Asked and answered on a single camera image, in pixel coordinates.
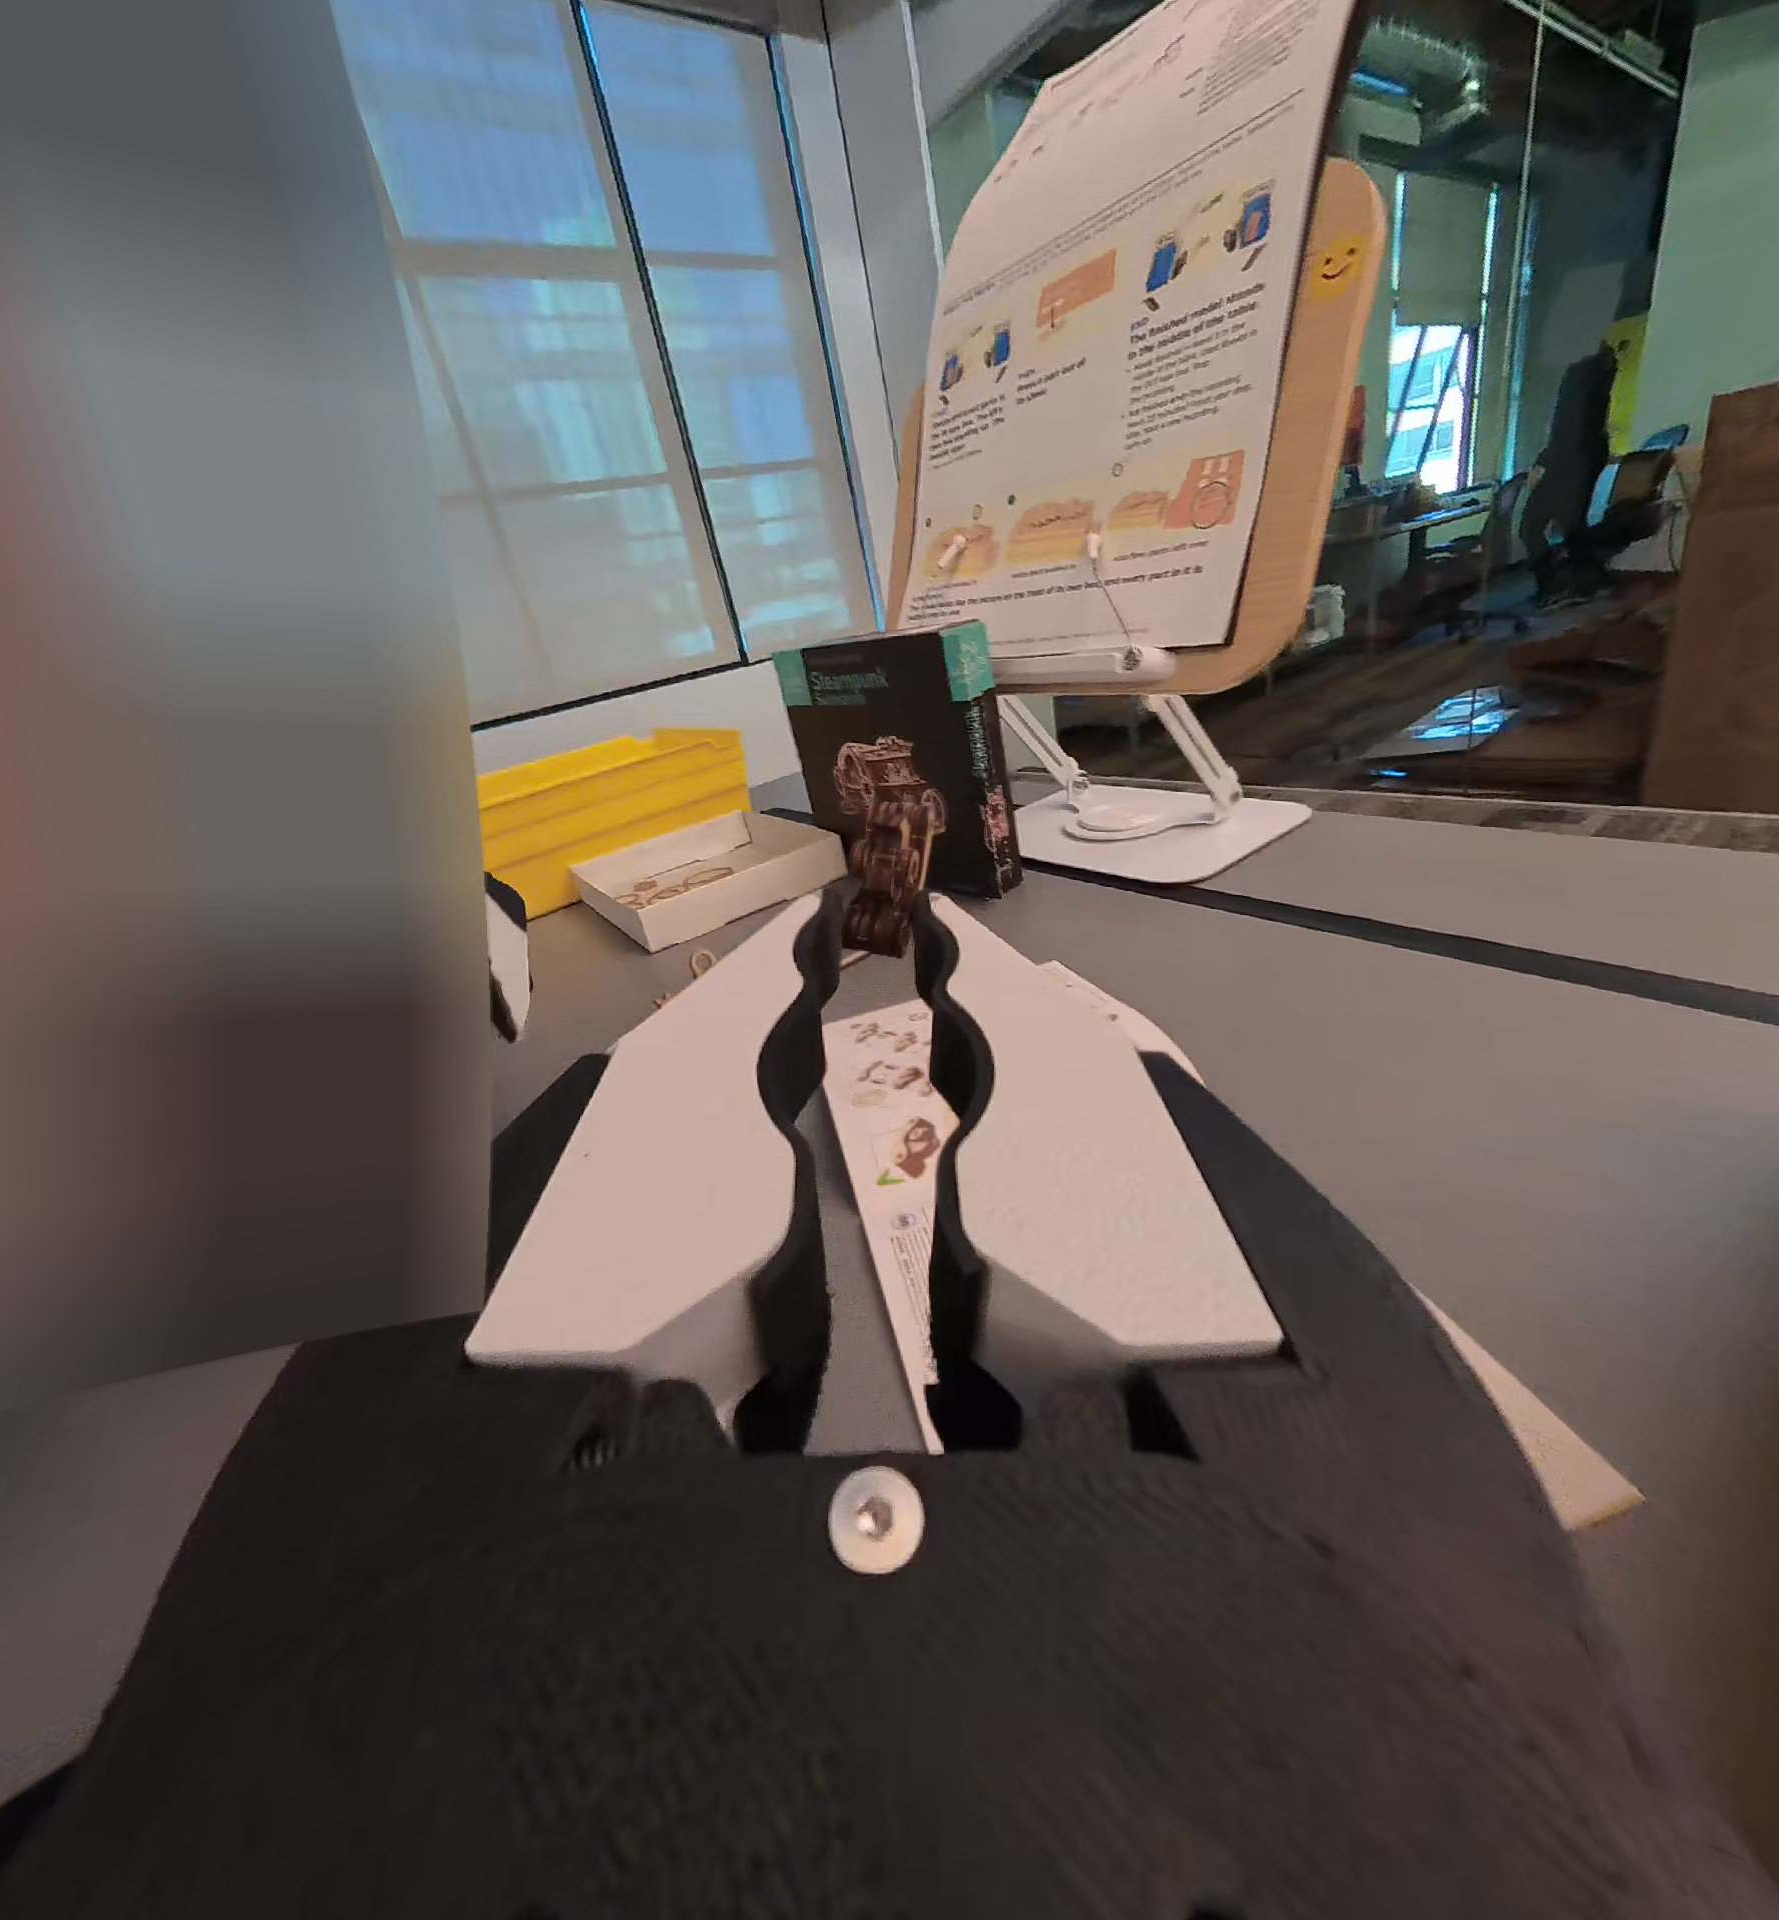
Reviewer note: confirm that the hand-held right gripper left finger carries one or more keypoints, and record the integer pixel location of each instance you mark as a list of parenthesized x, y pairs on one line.
[(633, 1186)]

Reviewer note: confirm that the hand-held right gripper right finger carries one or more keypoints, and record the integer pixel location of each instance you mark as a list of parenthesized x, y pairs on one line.
[(1113, 1186)]

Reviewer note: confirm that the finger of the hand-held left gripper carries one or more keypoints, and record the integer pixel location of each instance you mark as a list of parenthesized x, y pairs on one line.
[(507, 938)]

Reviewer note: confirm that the pile of wooden round parts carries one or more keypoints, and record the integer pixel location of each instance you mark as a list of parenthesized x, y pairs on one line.
[(674, 887)]

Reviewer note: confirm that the small wooden model part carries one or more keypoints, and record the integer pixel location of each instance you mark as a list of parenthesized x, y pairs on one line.
[(697, 964)]

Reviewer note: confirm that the black model kit box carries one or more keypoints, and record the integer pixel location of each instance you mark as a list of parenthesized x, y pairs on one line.
[(828, 705)]

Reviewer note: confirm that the yellow plastic bin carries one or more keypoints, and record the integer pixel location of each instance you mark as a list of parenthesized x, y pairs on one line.
[(605, 796)]

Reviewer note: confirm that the white cardboard tray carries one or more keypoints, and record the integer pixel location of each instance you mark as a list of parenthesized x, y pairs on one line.
[(710, 878)]

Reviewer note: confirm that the illustrated assembly leaflet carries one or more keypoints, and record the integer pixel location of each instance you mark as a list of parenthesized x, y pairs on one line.
[(890, 1149)]

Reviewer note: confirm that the large window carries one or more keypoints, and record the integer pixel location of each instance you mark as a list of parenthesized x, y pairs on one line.
[(605, 377)]

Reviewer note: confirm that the black office chair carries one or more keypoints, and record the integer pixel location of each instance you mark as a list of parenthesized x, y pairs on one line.
[(1500, 557)]

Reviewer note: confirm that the wooden book stand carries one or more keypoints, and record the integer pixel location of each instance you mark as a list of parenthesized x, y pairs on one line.
[(1347, 421)]

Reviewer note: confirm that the printed instruction page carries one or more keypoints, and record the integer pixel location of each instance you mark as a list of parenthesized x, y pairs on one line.
[(1129, 331)]

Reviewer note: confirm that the brown cardboard panel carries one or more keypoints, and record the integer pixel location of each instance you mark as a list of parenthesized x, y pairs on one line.
[(1750, 602)]

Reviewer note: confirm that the silver ceiling duct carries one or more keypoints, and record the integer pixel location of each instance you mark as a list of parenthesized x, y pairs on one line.
[(1437, 84)]

